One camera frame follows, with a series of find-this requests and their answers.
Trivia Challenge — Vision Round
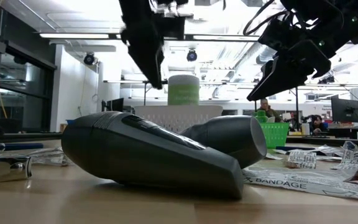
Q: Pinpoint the large black monitor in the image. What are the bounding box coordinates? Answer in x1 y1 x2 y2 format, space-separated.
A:
331 97 358 123

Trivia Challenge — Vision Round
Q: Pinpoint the silver ventilation duct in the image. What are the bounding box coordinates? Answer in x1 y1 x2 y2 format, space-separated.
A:
255 43 279 66

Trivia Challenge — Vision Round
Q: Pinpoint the small black ceiling fixture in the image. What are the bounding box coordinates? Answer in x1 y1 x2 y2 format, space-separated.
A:
318 75 336 84

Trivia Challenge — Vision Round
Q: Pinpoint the green wipes canister white lid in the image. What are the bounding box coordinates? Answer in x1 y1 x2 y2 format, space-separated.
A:
167 74 201 106

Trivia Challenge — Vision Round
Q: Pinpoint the green Pert shampoo bottle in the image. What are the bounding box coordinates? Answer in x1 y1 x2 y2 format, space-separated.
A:
253 110 269 124

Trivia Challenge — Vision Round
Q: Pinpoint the small black monitor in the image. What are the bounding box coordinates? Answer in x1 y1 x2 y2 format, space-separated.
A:
106 98 125 113

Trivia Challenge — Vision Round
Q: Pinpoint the plastic-wrapped silver nail clipper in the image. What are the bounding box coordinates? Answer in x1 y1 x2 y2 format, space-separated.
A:
0 146 73 167

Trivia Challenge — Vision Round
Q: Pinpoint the black workstation frame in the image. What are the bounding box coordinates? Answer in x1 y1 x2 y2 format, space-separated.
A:
103 80 358 131

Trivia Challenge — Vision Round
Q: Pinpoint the rig light bar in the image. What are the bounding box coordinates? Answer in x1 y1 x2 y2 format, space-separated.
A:
39 32 358 44

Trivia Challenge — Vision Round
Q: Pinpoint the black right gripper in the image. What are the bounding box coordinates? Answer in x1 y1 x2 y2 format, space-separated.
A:
246 0 344 102

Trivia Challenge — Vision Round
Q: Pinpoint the person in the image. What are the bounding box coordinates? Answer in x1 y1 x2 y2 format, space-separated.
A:
256 98 282 123

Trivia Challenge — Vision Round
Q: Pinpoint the person seated at desk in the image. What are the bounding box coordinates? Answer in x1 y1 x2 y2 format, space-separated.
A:
309 114 326 134

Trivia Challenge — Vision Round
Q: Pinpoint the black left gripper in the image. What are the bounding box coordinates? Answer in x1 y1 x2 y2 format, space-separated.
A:
118 0 195 90

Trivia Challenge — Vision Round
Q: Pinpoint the green slotted plastic basket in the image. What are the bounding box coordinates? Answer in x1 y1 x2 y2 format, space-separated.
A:
259 121 290 149

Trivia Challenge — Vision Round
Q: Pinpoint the white perforated plastic basket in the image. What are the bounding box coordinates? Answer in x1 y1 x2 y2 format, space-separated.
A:
134 105 224 134

